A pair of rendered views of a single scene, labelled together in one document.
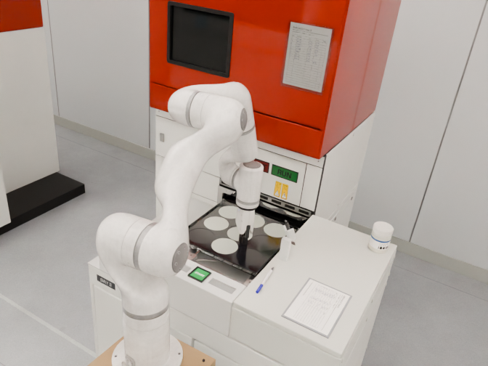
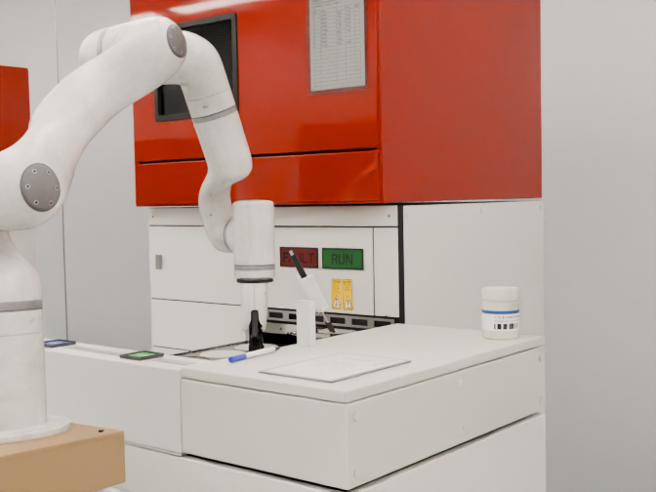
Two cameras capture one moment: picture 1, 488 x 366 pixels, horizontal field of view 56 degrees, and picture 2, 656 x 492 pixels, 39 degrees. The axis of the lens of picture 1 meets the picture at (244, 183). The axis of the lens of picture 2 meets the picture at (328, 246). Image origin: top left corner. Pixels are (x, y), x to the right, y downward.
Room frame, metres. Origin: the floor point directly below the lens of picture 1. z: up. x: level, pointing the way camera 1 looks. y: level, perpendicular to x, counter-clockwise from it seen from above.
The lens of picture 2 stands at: (-0.39, -0.56, 1.24)
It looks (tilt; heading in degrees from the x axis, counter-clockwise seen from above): 3 degrees down; 12
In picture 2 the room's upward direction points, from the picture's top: 1 degrees counter-clockwise
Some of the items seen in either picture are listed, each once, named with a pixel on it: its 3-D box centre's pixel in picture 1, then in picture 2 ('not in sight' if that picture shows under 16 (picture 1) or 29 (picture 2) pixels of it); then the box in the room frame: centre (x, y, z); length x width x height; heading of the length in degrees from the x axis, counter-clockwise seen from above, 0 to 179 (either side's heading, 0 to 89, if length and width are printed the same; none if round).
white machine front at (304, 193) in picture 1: (229, 171); (263, 288); (1.80, 0.07, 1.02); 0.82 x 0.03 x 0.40; 63
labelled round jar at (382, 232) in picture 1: (380, 237); (500, 312); (1.41, -0.51, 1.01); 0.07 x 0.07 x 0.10
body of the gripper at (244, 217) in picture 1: (245, 215); (255, 302); (1.44, -0.02, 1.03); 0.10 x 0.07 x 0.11; 14
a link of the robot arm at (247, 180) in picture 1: (248, 180); (252, 231); (1.44, -0.02, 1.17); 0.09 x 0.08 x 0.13; 59
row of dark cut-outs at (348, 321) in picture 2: (263, 197); (316, 318); (1.71, -0.09, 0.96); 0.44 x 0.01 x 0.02; 63
